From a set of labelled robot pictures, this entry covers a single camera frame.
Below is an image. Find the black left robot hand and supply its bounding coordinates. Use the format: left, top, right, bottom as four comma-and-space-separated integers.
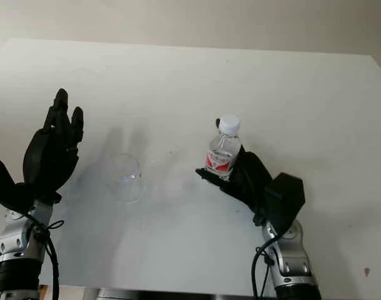
22, 88, 85, 201

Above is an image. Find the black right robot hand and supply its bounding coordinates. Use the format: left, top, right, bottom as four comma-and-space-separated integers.
194, 117, 276, 228

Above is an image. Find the clear red-label water bottle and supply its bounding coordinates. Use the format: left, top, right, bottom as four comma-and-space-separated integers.
204, 114, 243, 183

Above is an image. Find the clear plastic cup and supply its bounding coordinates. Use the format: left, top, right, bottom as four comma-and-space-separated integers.
104, 153, 146, 205

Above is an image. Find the grey robot torso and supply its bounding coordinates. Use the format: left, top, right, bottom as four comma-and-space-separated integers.
96, 288, 257, 300

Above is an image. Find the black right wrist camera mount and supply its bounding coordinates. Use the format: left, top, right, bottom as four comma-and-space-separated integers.
263, 172, 305, 236

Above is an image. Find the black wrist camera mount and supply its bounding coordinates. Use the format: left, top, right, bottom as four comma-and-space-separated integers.
0, 156, 62, 216
263, 172, 305, 236

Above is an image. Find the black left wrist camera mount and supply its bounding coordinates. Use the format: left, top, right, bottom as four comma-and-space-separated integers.
0, 156, 62, 216

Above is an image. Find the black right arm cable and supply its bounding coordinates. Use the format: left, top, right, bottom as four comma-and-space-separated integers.
251, 231, 285, 300

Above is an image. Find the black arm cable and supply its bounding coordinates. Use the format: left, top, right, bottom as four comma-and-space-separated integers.
251, 231, 285, 300
27, 211, 66, 300

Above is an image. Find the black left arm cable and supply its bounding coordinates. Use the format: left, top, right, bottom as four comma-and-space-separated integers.
27, 211, 66, 300

